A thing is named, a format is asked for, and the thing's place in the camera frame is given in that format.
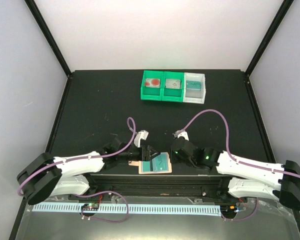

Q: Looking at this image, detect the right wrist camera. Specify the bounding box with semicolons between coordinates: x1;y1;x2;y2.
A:
173;130;189;141

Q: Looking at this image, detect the black frame post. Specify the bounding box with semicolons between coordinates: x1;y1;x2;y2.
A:
245;0;294;77
24;0;72;78

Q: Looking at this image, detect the blue credit card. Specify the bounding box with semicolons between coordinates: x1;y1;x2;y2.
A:
140;161;154;173

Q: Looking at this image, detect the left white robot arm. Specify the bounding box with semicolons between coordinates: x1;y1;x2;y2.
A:
16;136;161;205

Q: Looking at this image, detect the right black frame post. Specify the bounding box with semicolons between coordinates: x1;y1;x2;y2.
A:
245;0;294;77

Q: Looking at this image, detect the teal card in bin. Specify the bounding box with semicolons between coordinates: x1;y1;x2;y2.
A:
186;80;202;91

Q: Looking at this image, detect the circuit board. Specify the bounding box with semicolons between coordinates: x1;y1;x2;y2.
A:
81;203;99;211
220;205;247;214

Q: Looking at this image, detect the green bin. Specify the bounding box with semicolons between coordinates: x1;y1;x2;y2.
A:
162;71;185;103
140;70;164;101

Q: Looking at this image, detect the left circuit board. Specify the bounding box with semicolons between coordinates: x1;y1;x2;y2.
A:
81;203;99;211

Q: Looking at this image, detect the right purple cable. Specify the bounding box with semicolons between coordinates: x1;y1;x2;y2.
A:
173;109;288;222

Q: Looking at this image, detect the teal VIP credit card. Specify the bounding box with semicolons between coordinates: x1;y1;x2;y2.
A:
152;152;169;173

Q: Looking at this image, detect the beige card holder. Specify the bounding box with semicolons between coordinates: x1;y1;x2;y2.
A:
128;155;172;175

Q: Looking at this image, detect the left black frame post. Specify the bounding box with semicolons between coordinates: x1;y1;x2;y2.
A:
24;0;72;78

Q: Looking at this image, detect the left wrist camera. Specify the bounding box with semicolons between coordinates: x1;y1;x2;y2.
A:
133;130;149;148

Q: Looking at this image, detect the red dotted card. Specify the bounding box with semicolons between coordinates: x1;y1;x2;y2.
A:
144;78;161;88

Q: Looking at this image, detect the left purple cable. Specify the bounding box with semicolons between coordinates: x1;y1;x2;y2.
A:
17;116;137;196

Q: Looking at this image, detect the left green bin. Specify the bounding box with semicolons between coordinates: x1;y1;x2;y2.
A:
140;70;164;101

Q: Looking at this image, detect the purple cable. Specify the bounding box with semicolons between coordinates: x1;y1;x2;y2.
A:
17;116;137;196
173;109;288;222

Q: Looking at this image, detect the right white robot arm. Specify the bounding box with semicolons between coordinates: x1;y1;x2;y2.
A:
171;137;300;211

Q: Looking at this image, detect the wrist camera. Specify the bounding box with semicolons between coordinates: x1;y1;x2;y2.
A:
173;130;189;141
133;130;149;148

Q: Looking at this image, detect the black aluminium rail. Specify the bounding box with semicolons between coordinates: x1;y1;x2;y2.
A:
87;174;231;197

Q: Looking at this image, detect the grey patterned card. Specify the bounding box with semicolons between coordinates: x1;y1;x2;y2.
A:
165;78;182;90

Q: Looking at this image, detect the white slotted cable duct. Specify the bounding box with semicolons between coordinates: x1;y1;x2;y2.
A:
32;202;221;217

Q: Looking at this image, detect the right circuit board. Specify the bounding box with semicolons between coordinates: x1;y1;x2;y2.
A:
220;205;247;214

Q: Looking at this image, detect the middle green bin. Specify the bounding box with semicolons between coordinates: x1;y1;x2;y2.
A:
162;71;185;103

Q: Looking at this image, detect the white bin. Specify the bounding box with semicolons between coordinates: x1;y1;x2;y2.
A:
183;72;206;104

